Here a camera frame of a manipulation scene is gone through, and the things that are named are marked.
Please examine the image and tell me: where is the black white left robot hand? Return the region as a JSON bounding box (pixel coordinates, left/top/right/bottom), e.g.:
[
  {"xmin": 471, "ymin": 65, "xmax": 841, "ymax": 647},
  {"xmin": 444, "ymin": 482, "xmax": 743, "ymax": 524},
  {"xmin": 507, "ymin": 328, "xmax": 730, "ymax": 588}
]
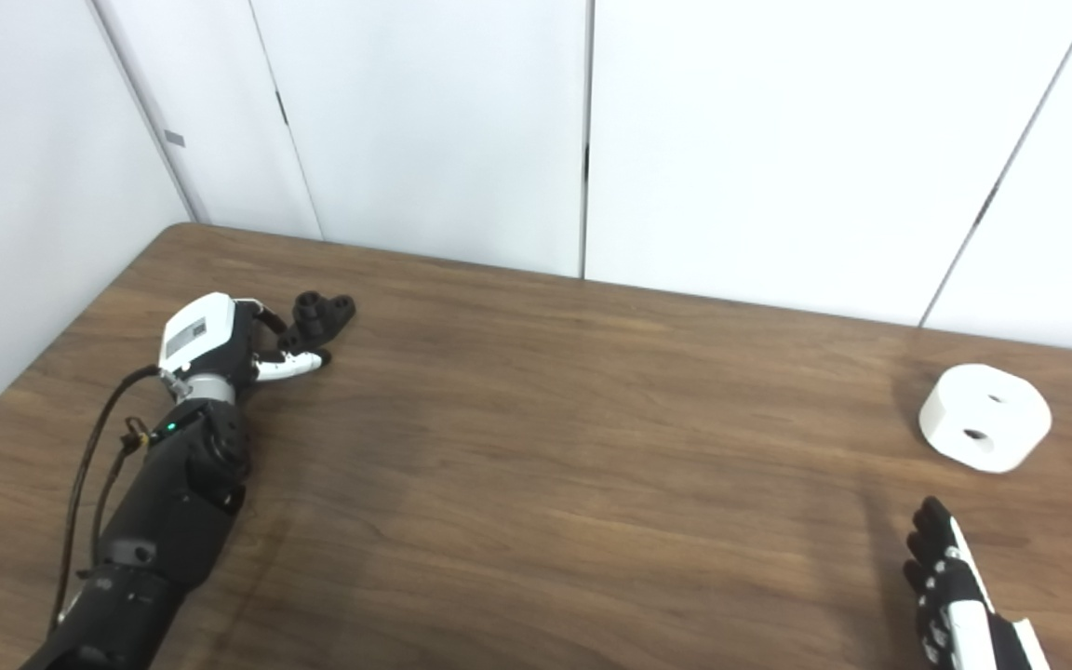
[{"xmin": 157, "ymin": 292, "xmax": 332, "ymax": 384}]

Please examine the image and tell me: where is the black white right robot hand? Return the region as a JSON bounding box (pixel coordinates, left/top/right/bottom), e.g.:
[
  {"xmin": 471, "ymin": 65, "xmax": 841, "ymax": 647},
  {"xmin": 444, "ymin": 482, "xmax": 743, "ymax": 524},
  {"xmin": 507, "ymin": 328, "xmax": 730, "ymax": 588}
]
[{"xmin": 902, "ymin": 496, "xmax": 1051, "ymax": 670}]

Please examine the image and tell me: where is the black plastic holder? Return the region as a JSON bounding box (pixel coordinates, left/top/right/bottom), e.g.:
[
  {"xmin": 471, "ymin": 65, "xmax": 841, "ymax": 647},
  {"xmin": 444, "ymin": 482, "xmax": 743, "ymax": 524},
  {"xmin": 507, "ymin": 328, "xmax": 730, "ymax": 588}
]
[{"xmin": 277, "ymin": 291, "xmax": 356, "ymax": 355}]

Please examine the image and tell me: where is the round white plastic piece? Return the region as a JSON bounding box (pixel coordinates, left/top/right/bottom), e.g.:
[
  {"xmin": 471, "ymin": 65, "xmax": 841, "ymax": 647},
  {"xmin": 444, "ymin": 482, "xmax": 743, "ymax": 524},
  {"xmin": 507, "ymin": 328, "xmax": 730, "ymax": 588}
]
[{"xmin": 918, "ymin": 363, "xmax": 1053, "ymax": 474}]

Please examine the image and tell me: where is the thick black left wrist cable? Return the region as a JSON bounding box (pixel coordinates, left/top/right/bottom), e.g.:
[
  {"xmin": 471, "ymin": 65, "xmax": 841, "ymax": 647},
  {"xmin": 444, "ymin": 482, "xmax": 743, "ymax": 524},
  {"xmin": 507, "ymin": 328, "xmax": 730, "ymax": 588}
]
[{"xmin": 47, "ymin": 365, "xmax": 165, "ymax": 636}]

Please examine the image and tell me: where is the thin black left arm wire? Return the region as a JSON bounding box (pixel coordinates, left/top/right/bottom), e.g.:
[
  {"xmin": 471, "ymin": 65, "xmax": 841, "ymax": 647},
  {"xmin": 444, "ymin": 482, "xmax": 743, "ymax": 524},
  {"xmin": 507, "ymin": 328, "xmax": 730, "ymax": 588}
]
[{"xmin": 89, "ymin": 417, "xmax": 154, "ymax": 569}]

